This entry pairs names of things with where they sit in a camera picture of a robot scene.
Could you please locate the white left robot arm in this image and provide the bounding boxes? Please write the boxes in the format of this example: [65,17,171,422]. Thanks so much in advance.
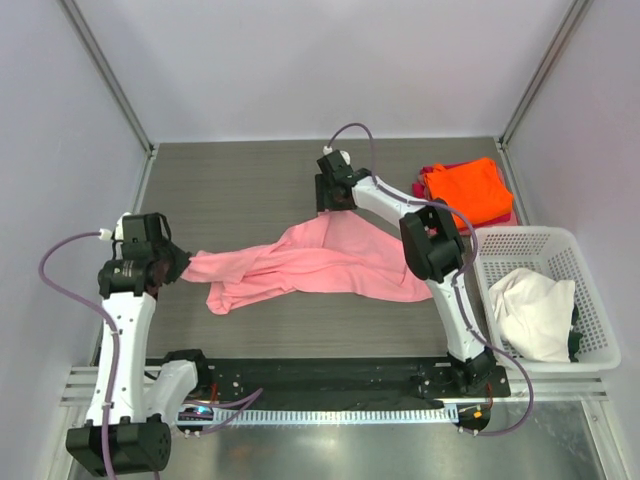
[66,213,213,479]

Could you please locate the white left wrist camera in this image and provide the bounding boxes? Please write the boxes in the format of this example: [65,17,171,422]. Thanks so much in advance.
[98,213,128,242]

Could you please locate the aluminium frame post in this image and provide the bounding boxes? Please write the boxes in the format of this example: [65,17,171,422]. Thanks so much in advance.
[497,0,591,149]
[57,0,154,156]

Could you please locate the salmon folded t shirt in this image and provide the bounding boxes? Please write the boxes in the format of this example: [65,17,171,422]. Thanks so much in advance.
[411,165,520,237]

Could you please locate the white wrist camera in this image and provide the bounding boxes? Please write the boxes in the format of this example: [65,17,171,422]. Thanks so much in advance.
[322,143,354,164]
[98,213,128,242]

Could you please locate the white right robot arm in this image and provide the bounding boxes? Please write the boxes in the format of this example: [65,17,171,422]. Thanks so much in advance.
[315,147,497,396]

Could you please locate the white slotted cable duct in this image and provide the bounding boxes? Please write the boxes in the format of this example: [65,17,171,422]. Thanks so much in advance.
[175,404,459,431]

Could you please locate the orange folded t shirt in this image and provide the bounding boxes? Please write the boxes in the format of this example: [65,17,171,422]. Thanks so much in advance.
[425,157,516,233]

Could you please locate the white plastic laundry basket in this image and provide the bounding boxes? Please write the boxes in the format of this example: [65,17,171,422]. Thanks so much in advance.
[469,225,622,373]

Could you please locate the pink t shirt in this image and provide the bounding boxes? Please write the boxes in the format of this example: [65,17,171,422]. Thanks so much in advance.
[181,212,432,315]

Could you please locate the dark green t shirt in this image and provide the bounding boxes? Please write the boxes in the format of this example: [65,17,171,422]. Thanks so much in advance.
[567,305,583,363]

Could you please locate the right aluminium frame post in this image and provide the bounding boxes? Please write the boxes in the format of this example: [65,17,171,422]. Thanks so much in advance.
[497,0,591,149]

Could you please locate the white t shirt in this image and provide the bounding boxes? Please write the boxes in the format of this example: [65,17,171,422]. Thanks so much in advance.
[489,268,576,363]

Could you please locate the left aluminium frame post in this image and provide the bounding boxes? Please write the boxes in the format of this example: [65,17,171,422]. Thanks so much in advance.
[57,0,154,156]

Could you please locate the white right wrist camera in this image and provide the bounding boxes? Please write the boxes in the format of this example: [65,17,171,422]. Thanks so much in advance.
[322,143,354,164]

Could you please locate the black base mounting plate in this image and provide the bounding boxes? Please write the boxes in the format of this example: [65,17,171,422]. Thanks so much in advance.
[193,357,511,411]

